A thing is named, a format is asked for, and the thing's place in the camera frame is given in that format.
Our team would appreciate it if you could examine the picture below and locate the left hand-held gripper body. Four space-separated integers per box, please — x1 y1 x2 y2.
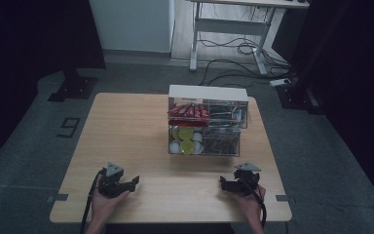
97 161 134 199

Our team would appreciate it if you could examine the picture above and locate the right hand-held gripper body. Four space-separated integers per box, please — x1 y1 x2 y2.
231 162 263 197

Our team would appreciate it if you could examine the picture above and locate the person's left hand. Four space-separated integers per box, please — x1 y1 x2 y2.
90 175 131 226

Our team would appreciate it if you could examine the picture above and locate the person's right hand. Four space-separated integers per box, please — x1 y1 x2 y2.
234 184 268 226

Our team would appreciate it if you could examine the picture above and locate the pile of dark stick packets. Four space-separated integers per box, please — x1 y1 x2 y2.
204 127 241 154

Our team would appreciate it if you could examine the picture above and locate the grey tape strip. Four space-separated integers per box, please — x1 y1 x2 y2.
46 193 70 204
275 194 296 203

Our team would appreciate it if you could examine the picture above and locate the stack of dark packets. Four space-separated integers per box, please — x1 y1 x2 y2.
208 103 243 126

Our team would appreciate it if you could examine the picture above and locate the row of red stick packets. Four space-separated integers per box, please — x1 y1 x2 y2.
168 102 211 128

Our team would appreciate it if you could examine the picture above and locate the clear organizer with white lid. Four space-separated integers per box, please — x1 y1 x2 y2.
168 84 250 157

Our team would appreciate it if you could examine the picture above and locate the black stand base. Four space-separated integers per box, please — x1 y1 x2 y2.
275 80 326 115
47 67 98 103

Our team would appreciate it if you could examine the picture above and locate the white power strip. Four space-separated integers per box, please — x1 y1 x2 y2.
269 77 292 88

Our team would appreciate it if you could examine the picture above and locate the dark curtain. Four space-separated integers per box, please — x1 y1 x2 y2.
0 0 107 173
285 0 374 215

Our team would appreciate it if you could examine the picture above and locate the white metal-legged desk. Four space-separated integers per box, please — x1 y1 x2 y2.
188 0 311 77

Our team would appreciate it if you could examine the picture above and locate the white cabinet panel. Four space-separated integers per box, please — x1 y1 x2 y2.
89 0 176 55

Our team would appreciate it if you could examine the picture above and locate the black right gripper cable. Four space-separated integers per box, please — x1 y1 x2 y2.
239 176 268 228

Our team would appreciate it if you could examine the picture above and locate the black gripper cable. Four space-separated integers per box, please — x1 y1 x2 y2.
239 176 268 228
79 168 107 234

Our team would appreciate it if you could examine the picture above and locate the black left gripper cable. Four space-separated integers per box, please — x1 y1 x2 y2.
79 168 107 234

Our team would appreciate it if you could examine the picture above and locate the tangle of black floor cables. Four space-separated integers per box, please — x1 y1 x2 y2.
197 3 298 89

